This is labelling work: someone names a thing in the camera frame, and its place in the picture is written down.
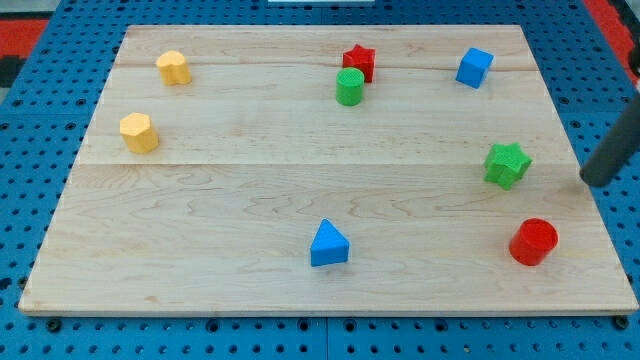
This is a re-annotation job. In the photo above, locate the wooden board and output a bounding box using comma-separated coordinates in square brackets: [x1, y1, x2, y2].
[19, 25, 638, 317]

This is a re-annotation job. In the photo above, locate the blue triangle block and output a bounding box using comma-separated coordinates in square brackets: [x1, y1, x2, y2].
[310, 219, 350, 267]

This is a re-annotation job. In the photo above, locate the green cylinder block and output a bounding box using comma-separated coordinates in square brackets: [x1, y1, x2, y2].
[335, 67, 365, 106]

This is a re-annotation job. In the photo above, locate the red star block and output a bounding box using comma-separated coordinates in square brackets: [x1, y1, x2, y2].
[342, 44, 376, 83]

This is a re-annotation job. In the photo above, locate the yellow hexagon block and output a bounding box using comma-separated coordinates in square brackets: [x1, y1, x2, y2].
[119, 113, 159, 154]

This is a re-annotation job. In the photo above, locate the green star block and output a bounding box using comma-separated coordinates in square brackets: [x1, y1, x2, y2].
[484, 142, 533, 190]

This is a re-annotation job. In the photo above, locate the blue cube block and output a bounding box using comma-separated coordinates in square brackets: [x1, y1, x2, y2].
[455, 47, 494, 89]

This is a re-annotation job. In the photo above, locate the red cylinder block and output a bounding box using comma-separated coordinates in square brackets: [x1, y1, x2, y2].
[508, 218, 559, 266]

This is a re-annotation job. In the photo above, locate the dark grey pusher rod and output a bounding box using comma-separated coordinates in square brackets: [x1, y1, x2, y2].
[579, 94, 639, 187]

